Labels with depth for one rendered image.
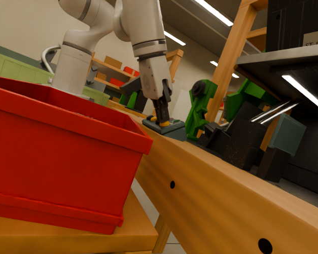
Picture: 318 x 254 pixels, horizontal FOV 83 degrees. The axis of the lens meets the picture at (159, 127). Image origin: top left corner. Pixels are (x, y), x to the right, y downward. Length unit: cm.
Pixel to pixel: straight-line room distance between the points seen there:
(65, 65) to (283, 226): 81
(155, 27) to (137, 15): 4
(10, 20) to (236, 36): 720
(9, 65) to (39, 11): 653
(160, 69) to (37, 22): 740
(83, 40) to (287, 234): 82
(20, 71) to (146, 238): 121
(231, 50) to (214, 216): 122
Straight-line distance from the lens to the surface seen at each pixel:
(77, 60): 84
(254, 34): 116
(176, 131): 51
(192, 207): 35
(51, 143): 21
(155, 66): 44
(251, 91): 64
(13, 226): 24
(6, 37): 784
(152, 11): 47
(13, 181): 23
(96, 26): 90
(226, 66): 137
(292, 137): 49
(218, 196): 31
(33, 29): 774
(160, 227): 150
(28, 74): 132
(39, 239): 23
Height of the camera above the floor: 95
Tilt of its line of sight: 3 degrees down
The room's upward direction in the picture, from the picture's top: 21 degrees clockwise
